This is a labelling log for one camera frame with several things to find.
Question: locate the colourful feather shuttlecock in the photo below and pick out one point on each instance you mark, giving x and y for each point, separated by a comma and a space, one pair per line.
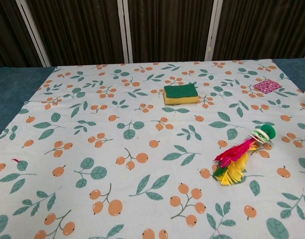
233, 159

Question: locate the green and yellow sponge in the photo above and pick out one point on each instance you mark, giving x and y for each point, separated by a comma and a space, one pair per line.
180, 94

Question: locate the small red thread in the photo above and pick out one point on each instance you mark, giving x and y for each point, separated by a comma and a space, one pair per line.
16, 160

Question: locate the floral fruit print tablecloth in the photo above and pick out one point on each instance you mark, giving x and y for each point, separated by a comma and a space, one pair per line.
147, 179

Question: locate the dark screen panel white frame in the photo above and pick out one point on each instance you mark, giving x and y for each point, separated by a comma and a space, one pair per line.
5, 32
77, 30
264, 27
170, 27

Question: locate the pink patterned square patch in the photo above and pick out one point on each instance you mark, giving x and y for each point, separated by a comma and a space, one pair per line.
266, 87

